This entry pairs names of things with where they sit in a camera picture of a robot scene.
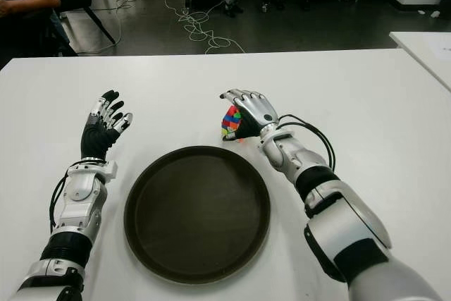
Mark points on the small white floor object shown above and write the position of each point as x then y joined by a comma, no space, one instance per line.
435,14

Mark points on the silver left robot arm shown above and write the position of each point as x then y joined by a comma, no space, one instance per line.
77,202

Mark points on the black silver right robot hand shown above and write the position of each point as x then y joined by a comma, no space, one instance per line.
257,110

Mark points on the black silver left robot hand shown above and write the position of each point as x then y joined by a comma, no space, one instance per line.
93,139

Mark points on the multicoloured Rubik's cube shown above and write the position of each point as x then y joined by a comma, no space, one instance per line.
230,121

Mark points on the dark brown round plate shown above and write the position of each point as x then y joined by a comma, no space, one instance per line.
197,216

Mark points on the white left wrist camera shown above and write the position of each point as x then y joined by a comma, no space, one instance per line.
110,170

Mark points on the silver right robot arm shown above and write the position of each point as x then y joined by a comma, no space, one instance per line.
334,216

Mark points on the white side table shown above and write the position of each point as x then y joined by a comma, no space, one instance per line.
423,50

